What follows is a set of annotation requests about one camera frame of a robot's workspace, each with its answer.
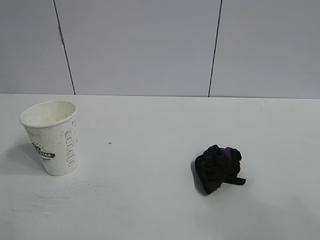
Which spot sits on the black purple cloth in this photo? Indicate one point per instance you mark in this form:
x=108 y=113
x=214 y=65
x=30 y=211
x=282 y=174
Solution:
x=215 y=170

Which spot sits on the white paper coffee cup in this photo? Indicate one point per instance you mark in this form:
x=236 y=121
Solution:
x=50 y=140

